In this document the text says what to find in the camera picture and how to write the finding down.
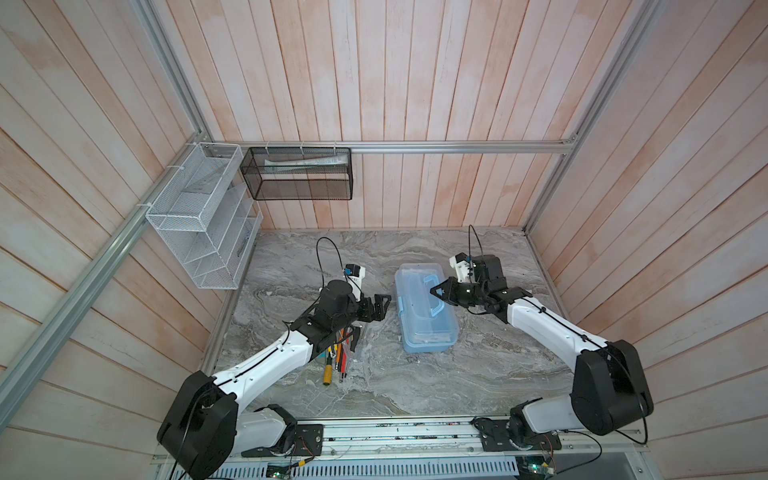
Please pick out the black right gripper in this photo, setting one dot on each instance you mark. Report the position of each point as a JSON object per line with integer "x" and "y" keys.
{"x": 448, "y": 294}

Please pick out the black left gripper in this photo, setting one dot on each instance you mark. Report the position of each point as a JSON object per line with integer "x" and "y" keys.
{"x": 379, "y": 310}

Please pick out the blue plastic tool box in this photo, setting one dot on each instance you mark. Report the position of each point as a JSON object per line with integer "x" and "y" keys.
{"x": 428, "y": 324}

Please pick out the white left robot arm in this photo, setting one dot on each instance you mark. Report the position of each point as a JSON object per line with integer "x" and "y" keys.
{"x": 208, "y": 420}

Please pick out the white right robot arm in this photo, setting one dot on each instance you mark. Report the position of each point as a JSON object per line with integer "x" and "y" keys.
{"x": 609, "y": 389}

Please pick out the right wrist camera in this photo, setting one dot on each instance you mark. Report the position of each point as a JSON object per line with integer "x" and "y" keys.
{"x": 465, "y": 267}

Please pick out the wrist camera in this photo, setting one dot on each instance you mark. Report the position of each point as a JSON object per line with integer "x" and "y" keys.
{"x": 465, "y": 267}
{"x": 354, "y": 275}

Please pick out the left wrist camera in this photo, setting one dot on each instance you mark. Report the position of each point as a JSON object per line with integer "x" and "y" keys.
{"x": 354, "y": 275}

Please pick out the orange handle tool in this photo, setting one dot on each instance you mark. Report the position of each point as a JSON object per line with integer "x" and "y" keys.
{"x": 338, "y": 358}

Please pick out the red handle screwdriver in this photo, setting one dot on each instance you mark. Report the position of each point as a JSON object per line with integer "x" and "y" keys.
{"x": 343, "y": 358}

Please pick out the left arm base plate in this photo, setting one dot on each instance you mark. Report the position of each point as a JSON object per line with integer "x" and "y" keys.
{"x": 303, "y": 440}

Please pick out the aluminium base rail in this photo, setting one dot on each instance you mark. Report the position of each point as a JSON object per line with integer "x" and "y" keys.
{"x": 452, "y": 437}

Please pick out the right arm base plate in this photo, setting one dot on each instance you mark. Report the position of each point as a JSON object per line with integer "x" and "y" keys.
{"x": 512, "y": 435}

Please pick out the aluminium horizontal back rail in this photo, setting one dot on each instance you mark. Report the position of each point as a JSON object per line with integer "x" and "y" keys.
{"x": 426, "y": 147}

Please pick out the black wire mesh basket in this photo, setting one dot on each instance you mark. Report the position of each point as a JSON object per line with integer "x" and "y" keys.
{"x": 298, "y": 173}

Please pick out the white wire mesh shelf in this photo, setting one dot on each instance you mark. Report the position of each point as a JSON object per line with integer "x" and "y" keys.
{"x": 206, "y": 219}

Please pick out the aluminium corner post left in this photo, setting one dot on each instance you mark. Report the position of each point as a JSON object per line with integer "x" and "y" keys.
{"x": 148, "y": 16}

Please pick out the aluminium corner post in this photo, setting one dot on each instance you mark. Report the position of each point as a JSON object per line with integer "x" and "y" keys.
{"x": 148, "y": 16}
{"x": 642, "y": 21}

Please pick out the aluminium corner post right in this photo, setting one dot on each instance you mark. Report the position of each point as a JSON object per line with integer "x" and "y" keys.
{"x": 642, "y": 21}

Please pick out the aluminium left wall rail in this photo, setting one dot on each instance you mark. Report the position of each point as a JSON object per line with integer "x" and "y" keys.
{"x": 38, "y": 353}

